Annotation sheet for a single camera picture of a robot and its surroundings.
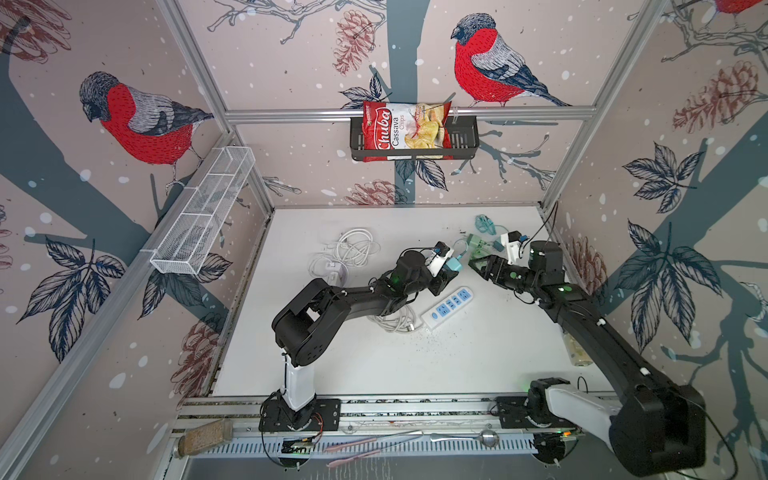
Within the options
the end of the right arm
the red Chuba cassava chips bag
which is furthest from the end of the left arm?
the red Chuba cassava chips bag

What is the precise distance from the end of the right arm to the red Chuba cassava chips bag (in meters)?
0.39

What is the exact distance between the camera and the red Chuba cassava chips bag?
873 mm

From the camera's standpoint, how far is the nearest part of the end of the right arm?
623 mm
